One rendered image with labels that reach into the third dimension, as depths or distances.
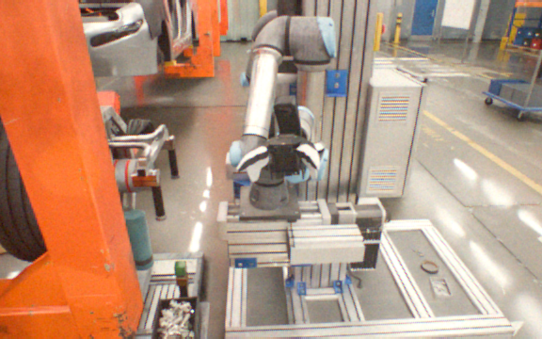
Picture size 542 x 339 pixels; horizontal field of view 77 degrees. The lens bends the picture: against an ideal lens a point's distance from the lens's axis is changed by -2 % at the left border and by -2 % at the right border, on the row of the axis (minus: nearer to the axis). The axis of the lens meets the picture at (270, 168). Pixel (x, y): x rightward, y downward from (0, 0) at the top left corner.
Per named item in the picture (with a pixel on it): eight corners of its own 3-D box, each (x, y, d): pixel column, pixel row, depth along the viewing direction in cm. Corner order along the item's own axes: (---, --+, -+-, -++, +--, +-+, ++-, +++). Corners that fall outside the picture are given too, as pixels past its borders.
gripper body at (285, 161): (305, 180, 72) (310, 156, 83) (300, 141, 69) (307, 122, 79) (269, 182, 74) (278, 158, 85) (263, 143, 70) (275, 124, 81)
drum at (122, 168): (108, 184, 152) (102, 154, 146) (157, 182, 154) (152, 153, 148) (97, 201, 140) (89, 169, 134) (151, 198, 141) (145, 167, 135)
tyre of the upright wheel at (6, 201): (4, 298, 118) (84, 219, 182) (73, 295, 120) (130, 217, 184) (-47, 106, 100) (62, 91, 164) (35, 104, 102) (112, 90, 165)
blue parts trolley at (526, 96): (479, 103, 559) (495, 40, 516) (515, 103, 559) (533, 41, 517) (518, 123, 469) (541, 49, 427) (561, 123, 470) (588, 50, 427)
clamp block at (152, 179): (136, 181, 129) (134, 168, 127) (161, 180, 130) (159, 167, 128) (133, 187, 125) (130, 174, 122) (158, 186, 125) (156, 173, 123)
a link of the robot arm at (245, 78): (257, 25, 143) (242, 93, 188) (282, 24, 146) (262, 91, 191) (251, 5, 147) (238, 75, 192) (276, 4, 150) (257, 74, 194)
